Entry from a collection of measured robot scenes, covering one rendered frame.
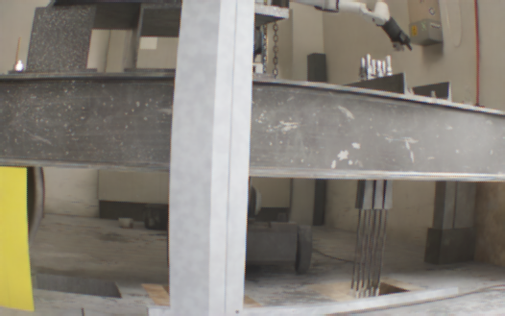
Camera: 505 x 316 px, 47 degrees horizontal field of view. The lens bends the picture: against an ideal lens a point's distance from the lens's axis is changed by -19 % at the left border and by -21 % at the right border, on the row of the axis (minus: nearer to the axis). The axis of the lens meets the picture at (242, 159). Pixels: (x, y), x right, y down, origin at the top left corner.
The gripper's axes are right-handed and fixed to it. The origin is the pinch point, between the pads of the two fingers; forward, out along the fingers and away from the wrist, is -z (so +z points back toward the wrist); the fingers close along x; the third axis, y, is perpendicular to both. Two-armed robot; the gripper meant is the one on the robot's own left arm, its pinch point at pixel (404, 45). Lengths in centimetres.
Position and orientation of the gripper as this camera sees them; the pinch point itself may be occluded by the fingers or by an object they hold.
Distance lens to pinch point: 319.9
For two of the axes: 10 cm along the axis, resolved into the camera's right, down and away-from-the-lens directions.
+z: -6.3, -5.7, -5.3
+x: -6.3, -0.2, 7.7
